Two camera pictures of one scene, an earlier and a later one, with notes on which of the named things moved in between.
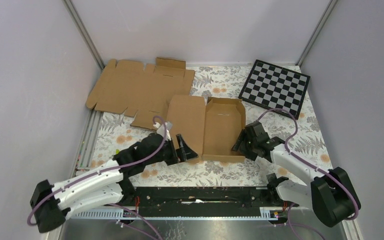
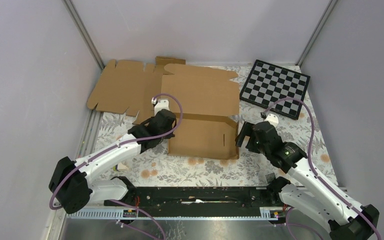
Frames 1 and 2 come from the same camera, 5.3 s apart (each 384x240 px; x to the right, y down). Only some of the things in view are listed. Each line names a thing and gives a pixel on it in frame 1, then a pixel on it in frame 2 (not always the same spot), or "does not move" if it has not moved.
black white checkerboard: (274, 87) does not move
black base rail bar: (203, 201) does not move
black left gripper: (182, 154) → (169, 136)
